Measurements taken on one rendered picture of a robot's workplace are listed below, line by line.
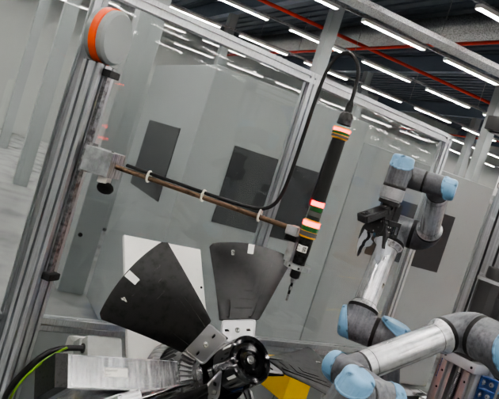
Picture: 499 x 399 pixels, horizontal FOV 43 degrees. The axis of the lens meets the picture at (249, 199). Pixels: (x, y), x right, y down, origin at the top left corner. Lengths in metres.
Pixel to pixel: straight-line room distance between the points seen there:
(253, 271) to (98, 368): 0.48
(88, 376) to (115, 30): 0.92
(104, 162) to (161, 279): 0.43
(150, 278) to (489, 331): 0.85
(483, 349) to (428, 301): 4.59
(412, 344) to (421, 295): 4.55
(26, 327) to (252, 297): 0.68
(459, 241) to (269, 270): 4.71
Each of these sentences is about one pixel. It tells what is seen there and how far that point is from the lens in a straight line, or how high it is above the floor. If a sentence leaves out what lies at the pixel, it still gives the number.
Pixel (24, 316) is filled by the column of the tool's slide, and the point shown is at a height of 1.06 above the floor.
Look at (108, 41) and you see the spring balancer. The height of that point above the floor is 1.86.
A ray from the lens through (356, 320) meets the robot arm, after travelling 2.35.
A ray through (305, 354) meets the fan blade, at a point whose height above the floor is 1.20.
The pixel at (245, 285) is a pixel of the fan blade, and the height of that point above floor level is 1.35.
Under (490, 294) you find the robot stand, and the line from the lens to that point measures 2.25.
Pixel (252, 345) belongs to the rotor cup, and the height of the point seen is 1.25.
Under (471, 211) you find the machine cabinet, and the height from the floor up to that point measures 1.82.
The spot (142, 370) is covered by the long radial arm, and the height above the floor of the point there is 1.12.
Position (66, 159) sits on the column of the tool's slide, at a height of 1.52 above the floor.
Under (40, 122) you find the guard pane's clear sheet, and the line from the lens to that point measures 1.95.
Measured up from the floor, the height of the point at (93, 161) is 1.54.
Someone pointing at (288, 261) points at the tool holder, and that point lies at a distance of 1.56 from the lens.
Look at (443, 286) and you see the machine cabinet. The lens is 6.33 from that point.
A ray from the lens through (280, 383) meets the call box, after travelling 2.05.
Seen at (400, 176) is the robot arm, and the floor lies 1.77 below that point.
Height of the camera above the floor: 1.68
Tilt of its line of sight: 4 degrees down
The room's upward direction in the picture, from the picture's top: 18 degrees clockwise
